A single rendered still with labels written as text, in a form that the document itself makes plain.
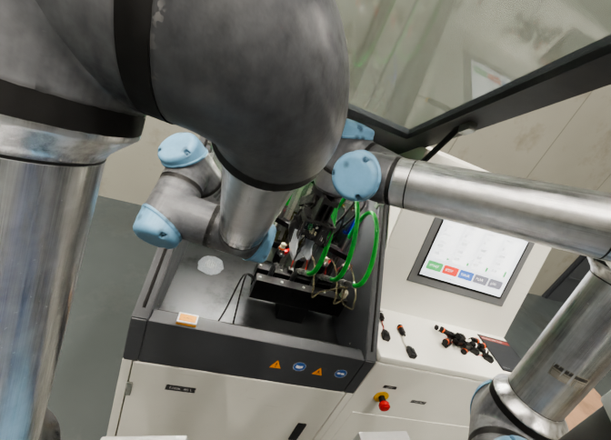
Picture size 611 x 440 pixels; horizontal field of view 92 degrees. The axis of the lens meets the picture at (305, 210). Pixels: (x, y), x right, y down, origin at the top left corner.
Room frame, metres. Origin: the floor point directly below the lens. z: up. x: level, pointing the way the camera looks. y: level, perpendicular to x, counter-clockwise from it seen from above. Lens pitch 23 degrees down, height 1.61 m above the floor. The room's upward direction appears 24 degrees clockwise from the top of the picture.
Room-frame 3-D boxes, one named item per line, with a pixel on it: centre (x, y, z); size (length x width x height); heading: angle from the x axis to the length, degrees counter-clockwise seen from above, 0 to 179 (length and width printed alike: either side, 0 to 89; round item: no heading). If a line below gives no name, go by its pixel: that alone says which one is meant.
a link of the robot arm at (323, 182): (0.63, -0.03, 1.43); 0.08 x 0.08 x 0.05
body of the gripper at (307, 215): (0.62, -0.03, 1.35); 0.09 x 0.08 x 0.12; 16
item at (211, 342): (0.63, -0.05, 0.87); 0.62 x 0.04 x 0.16; 106
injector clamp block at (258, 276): (0.89, -0.09, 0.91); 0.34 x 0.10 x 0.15; 106
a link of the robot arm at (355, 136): (0.63, -0.03, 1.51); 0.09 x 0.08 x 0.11; 65
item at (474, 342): (0.92, -0.73, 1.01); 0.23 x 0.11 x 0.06; 106
